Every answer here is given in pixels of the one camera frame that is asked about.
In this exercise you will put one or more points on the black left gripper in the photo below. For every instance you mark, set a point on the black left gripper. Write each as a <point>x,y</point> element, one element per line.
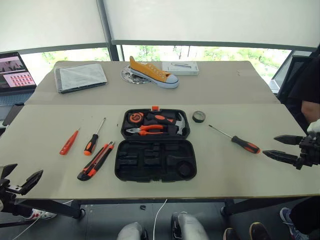
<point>7,195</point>

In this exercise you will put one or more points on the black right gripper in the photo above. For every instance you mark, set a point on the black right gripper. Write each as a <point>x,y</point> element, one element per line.
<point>310,152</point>

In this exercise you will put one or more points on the orange voltage tester pen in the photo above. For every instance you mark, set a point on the orange voltage tester pen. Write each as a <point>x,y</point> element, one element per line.
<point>67,145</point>

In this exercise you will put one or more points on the black orange utility knife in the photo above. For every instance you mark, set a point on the black orange utility knife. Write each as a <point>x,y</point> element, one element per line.
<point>96,161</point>

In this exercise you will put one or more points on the black tape roll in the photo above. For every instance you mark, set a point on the black tape roll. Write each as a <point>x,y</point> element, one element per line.
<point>199,119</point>

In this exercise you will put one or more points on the black plastic tool case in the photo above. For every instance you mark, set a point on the black plastic tool case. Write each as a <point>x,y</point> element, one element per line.
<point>155,160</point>

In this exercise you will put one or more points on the black table leg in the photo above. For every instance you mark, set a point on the black table leg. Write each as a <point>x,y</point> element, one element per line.
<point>50,206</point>
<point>250,206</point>

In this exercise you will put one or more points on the white red sneaker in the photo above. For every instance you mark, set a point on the white red sneaker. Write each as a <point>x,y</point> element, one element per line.
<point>41,214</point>

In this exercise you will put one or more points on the person in black clothes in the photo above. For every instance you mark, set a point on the person in black clothes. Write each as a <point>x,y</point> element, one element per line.
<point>308,85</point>

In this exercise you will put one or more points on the blue grey sneaker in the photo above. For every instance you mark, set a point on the blue grey sneaker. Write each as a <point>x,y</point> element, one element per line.
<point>290,222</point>

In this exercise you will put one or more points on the black orange shoe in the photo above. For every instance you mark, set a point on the black orange shoe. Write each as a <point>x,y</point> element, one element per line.
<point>230,235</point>
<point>260,231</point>

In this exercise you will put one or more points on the open laptop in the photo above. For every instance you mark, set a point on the open laptop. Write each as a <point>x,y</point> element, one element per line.
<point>15,72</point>

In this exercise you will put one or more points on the tablet in clear plastic sleeve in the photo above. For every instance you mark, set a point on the tablet in clear plastic sleeve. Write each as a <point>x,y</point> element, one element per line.
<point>80,77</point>

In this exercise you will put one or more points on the silver left robot leg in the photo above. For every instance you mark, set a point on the silver left robot leg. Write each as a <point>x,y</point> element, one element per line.
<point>130,232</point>

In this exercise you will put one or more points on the silver robot leg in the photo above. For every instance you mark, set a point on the silver robot leg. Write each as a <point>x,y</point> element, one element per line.
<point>190,227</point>
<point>130,232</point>

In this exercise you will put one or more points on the silver right robot leg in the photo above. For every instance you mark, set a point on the silver right robot leg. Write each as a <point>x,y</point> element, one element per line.
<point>190,227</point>

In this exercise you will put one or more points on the small black floor object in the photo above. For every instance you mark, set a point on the small black floor object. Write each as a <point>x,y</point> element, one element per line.
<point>142,207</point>

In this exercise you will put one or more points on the orange black tape measure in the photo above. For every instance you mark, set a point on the orange black tape measure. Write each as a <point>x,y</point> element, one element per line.
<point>135,117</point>

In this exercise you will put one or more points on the flat white product box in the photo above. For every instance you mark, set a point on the flat white product box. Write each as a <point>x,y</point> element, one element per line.
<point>180,68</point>

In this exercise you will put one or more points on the round silver disc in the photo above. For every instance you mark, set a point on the round silver disc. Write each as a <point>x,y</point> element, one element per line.
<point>126,75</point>

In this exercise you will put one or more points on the wide white roller blind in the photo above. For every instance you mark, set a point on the wide white roller blind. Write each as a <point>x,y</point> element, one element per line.
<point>212,17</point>

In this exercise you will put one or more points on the orange canvas sneaker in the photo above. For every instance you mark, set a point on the orange canvas sneaker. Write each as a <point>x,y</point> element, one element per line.
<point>150,72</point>

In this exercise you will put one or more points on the narrow white roller blind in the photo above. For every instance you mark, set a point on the narrow white roller blind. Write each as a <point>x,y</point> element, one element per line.
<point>50,20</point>

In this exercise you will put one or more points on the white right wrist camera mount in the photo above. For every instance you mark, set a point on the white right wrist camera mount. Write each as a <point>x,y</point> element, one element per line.
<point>314,127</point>

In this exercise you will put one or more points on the dark grey window frame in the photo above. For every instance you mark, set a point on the dark grey window frame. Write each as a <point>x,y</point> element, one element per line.
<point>110,37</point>

